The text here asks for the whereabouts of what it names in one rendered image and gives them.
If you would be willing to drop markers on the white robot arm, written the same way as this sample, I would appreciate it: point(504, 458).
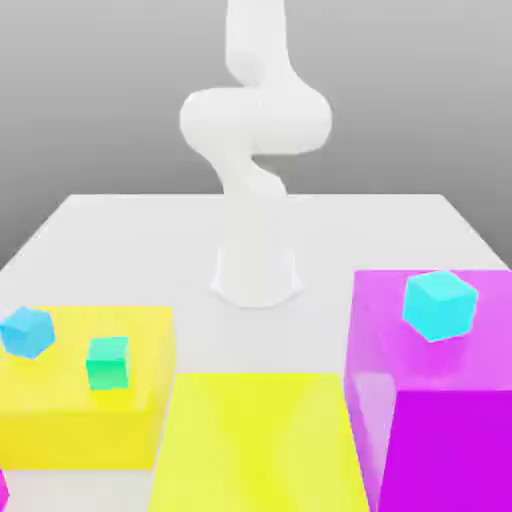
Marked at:
point(256, 120)

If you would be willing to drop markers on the small green cube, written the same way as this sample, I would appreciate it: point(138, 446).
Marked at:
point(108, 362)

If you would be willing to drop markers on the small cyan cube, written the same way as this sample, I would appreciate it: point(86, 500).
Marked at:
point(440, 306)

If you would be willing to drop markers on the small blue cube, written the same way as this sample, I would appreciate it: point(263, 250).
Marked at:
point(27, 332)

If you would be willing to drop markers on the small magenta cube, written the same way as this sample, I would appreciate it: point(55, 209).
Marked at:
point(2, 490)

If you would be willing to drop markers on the large lemon yellow box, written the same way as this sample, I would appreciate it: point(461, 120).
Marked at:
point(256, 440)

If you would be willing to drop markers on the large golden yellow box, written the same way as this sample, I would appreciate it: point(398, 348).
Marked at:
point(72, 420)

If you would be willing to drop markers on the large magenta box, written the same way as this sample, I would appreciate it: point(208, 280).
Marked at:
point(448, 440)

